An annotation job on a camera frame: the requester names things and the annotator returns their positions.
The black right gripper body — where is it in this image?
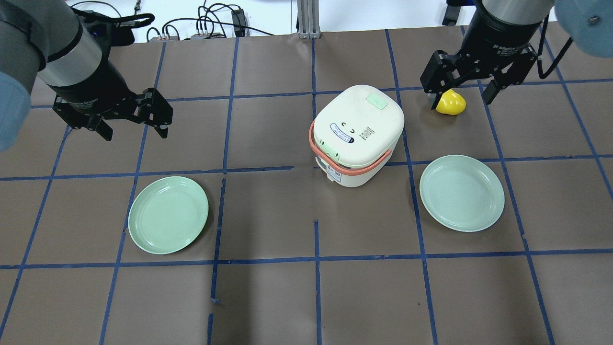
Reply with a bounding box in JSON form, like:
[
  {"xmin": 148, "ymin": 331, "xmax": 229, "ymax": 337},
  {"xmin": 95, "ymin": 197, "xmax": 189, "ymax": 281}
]
[{"xmin": 456, "ymin": 43, "xmax": 539, "ymax": 81}]

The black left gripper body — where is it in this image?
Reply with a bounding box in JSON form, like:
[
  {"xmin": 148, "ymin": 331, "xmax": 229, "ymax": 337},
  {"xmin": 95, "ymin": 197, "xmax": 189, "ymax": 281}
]
[{"xmin": 52, "ymin": 88, "xmax": 144, "ymax": 131}]

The white rice cooker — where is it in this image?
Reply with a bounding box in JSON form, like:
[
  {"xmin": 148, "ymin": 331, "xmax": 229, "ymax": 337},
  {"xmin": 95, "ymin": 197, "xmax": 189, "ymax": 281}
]
[{"xmin": 308, "ymin": 85, "xmax": 405, "ymax": 188}]

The green plate near right arm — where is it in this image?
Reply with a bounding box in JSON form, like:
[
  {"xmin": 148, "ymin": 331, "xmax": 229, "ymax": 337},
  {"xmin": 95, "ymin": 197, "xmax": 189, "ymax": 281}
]
[{"xmin": 420, "ymin": 155, "xmax": 505, "ymax": 233}]

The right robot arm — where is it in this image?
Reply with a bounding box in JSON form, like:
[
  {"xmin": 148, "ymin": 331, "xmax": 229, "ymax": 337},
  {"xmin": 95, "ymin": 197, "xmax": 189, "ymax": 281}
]
[{"xmin": 420, "ymin": 0, "xmax": 613, "ymax": 109}]

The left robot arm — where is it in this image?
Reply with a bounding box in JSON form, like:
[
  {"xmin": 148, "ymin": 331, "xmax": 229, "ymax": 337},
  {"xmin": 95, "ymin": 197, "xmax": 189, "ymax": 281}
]
[{"xmin": 0, "ymin": 0, "xmax": 173, "ymax": 151}]

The green plate near left arm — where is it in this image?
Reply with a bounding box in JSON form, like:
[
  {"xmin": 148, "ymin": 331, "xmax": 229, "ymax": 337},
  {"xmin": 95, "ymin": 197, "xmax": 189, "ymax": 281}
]
[{"xmin": 127, "ymin": 175, "xmax": 209, "ymax": 255}]

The yellow toy bell pepper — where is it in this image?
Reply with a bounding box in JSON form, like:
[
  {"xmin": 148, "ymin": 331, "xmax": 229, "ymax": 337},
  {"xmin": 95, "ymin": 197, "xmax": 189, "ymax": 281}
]
[{"xmin": 435, "ymin": 89, "xmax": 467, "ymax": 116}]

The black cables bundle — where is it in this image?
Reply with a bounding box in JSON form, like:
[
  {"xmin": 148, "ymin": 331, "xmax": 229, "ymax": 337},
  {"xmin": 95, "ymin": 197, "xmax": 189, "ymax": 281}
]
[{"xmin": 146, "ymin": 0, "xmax": 276, "ymax": 43}]

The aluminium frame post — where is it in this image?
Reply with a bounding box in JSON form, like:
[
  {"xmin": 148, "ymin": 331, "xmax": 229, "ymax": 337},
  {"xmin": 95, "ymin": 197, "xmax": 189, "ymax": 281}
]
[{"xmin": 297, "ymin": 0, "xmax": 321, "ymax": 39}]

